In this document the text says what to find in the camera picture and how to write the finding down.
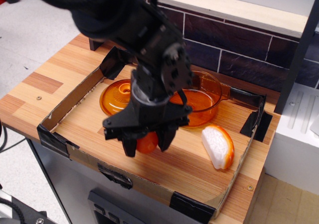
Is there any white side block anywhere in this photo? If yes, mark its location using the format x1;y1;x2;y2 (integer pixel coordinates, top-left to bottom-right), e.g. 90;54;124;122
265;83;319;194

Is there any dark brick backsplash panel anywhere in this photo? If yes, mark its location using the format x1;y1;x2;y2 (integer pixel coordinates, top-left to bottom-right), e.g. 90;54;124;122
157;2;319;93

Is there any orange toy carrot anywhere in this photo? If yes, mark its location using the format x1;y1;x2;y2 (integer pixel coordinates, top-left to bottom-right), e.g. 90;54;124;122
137;132;159;154

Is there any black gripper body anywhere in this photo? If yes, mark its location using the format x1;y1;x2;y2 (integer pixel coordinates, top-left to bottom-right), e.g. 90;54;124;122
103;82;192;140

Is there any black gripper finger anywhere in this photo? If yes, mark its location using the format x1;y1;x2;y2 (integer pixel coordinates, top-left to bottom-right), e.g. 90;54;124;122
122;132;137;157
156;125;178;152

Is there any black cable bundle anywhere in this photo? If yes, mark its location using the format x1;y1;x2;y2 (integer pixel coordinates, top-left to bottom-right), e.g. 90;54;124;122
0;196;28;224

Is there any white orange toy bread slice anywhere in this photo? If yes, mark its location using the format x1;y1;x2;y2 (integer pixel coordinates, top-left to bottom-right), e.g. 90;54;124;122
201;125;234;170

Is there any black shelf post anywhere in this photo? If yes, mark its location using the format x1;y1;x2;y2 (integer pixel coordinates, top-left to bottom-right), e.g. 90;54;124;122
274;0;319;114
89;38;105;51

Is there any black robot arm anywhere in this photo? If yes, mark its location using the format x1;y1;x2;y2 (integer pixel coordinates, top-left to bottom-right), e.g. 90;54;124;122
43;0;193;157

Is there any black left shelf post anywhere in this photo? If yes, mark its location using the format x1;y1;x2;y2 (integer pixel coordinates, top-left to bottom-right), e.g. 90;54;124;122
89;38;105;51

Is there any orange transparent pot lid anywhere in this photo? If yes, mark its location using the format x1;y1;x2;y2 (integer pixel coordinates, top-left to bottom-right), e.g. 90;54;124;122
99;79;131;116

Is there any orange transparent pot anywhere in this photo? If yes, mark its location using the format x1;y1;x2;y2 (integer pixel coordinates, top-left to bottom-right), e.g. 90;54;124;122
183;70;231;127

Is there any black right shelf post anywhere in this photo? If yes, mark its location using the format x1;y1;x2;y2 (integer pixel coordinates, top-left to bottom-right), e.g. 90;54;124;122
274;0;319;114

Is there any light wooden shelf board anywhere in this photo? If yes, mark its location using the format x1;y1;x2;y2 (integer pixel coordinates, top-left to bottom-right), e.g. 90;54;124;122
159;0;308;38

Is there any cardboard fence with black tape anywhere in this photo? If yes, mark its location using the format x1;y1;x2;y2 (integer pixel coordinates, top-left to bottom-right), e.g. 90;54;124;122
34;48;278;224

